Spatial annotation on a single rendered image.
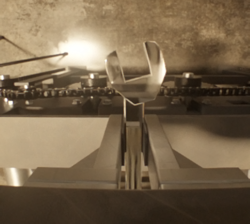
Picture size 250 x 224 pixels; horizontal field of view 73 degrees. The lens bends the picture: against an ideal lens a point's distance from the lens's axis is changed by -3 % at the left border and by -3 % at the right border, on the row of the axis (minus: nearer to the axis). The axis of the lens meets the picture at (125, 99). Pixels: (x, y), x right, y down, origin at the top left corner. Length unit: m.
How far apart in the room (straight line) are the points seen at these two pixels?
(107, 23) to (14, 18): 0.74
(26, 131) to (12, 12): 1.46
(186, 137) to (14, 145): 0.26
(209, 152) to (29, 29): 1.52
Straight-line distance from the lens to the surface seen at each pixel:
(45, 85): 0.66
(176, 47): 1.45
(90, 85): 0.52
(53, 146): 0.29
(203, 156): 0.30
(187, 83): 0.54
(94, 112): 0.53
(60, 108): 0.52
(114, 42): 1.41
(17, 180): 0.75
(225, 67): 1.59
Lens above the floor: 1.40
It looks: 76 degrees down
